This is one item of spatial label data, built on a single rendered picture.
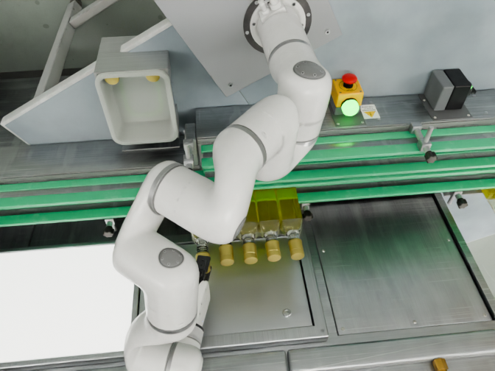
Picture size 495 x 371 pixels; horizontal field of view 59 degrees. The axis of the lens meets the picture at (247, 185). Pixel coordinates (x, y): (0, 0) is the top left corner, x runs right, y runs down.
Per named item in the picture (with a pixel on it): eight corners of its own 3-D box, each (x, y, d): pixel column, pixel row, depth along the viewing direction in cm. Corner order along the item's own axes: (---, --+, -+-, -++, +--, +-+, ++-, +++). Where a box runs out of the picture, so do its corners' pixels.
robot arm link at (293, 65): (320, 34, 84) (344, 83, 73) (307, 91, 94) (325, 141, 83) (272, 34, 82) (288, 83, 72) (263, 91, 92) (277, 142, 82)
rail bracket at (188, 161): (187, 171, 120) (187, 206, 112) (180, 124, 107) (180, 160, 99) (198, 170, 120) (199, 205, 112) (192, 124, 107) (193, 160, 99)
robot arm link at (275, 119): (272, 141, 64) (260, 210, 76) (343, 73, 78) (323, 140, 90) (222, 114, 67) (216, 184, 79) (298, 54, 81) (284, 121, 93)
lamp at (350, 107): (339, 111, 117) (342, 118, 115) (342, 98, 114) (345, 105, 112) (355, 110, 117) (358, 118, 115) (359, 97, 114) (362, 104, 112)
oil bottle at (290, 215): (270, 179, 127) (281, 241, 113) (271, 167, 123) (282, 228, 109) (289, 178, 127) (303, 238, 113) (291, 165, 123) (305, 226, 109)
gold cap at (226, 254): (219, 252, 109) (219, 267, 107) (218, 244, 107) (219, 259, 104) (233, 250, 110) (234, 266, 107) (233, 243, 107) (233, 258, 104)
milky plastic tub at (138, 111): (117, 124, 122) (114, 146, 116) (96, 54, 105) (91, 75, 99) (180, 121, 123) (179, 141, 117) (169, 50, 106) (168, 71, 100)
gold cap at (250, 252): (241, 250, 110) (244, 265, 107) (241, 242, 107) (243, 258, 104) (255, 249, 110) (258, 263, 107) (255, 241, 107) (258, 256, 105)
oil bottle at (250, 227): (231, 183, 126) (237, 244, 112) (230, 170, 122) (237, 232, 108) (250, 182, 127) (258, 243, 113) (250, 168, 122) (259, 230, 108)
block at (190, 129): (185, 148, 123) (185, 166, 118) (182, 123, 116) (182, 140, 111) (198, 147, 123) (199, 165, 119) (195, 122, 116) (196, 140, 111)
